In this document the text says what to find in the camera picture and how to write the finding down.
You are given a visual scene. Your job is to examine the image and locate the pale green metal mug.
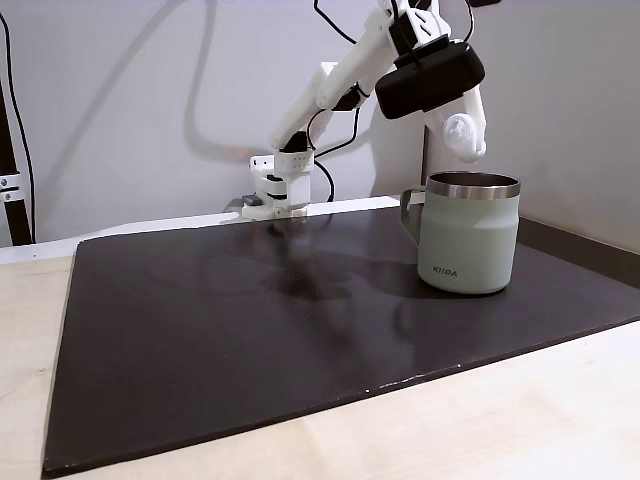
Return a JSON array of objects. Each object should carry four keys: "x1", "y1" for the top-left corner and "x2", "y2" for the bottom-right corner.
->
[{"x1": 398, "y1": 170, "x2": 522, "y2": 296}]

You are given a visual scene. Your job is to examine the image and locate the white stand bracket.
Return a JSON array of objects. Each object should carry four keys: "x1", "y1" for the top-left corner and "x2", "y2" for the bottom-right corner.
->
[{"x1": 0, "y1": 173, "x2": 24, "y2": 202}]

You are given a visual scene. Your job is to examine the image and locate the black stand pole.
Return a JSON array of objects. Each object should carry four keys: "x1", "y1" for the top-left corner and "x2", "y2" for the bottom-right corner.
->
[{"x1": 0, "y1": 79, "x2": 36, "y2": 246}]

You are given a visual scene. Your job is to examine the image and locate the grey table clamp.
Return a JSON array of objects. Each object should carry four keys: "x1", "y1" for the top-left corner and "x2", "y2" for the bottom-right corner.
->
[{"x1": 224, "y1": 194, "x2": 264, "y2": 214}]

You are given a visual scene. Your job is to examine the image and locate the black oval camera box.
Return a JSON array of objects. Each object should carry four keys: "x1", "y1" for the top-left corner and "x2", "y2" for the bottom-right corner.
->
[{"x1": 374, "y1": 41, "x2": 487, "y2": 121}]

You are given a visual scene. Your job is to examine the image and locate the white gauze pad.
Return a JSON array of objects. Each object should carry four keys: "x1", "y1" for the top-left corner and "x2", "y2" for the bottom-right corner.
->
[{"x1": 442, "y1": 113, "x2": 484, "y2": 164}]

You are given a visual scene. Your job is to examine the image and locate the black table mat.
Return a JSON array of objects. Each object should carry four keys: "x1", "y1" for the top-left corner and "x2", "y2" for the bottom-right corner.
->
[{"x1": 41, "y1": 203, "x2": 640, "y2": 475}]

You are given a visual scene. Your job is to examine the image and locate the black hanging cable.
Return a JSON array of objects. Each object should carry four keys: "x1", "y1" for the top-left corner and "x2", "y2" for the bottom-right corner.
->
[{"x1": 0, "y1": 12, "x2": 37, "y2": 242}]

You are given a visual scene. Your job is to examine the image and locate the black base cables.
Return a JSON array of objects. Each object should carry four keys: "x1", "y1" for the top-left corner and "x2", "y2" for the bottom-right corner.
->
[{"x1": 314, "y1": 159, "x2": 336, "y2": 204}]

